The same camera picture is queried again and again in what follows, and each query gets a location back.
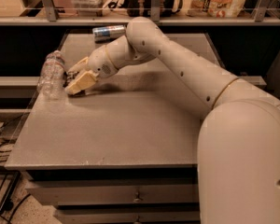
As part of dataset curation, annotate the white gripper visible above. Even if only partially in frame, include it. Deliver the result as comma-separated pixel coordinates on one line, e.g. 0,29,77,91
64,45,118,95

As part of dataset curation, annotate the black rxbar chocolate wrapper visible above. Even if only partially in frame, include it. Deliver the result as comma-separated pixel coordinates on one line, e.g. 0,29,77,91
63,72,77,87

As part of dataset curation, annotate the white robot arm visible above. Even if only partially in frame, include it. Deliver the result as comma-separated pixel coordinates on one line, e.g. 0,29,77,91
65,17,280,224

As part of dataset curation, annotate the clear plastic water bottle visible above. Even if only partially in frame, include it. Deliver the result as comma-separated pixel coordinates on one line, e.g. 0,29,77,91
37,50,65,100

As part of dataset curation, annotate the blue silver drink can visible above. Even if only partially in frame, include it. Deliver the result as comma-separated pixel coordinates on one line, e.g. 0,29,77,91
92,25,126,43

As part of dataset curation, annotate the grey drawer cabinet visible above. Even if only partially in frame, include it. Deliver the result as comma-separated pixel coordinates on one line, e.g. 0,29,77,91
5,32,224,224

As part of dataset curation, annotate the black backpack on shelf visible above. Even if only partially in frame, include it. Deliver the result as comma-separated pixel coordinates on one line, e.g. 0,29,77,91
121,0,183,17

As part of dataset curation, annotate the upper grey drawer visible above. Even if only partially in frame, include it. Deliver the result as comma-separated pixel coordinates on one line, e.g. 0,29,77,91
26,178,199,206

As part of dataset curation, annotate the grey drawer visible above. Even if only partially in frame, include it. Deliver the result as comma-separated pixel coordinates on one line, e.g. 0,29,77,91
54,205,201,224
26,178,199,206

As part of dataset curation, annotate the lower grey drawer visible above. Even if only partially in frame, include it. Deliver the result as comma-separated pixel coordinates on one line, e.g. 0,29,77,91
54,205,201,224

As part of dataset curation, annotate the printed snack bag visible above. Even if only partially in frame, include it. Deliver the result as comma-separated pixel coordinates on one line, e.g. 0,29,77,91
187,0,246,18

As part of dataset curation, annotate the black cables left floor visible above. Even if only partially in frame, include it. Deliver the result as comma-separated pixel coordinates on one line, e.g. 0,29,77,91
0,115,32,224

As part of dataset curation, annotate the grey metal shelf rail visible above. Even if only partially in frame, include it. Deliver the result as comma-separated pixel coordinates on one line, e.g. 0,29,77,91
0,0,280,26

